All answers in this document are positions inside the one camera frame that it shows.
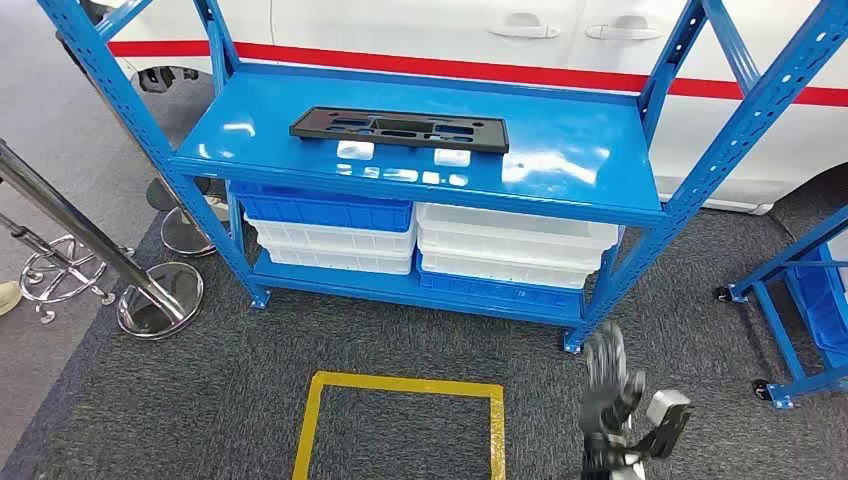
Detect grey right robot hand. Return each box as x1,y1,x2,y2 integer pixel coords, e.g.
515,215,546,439
581,322,648,437

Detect black plastic plate frame part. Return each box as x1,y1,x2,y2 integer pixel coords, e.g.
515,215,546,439
288,106,511,156

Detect blue metal shelf rack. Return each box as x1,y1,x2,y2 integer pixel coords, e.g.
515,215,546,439
715,205,848,410
36,0,848,354

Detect red barrier belt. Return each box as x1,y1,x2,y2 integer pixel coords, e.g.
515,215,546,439
107,39,848,109

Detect white car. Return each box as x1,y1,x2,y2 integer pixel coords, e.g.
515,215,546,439
56,0,848,217

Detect dark round stanchion base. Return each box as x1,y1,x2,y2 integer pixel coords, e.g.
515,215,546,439
145,177,213,213

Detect chrome star chair base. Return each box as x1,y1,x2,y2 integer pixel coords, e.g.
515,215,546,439
0,211,136,326

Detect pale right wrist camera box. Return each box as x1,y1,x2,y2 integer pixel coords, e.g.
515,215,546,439
635,389,692,462

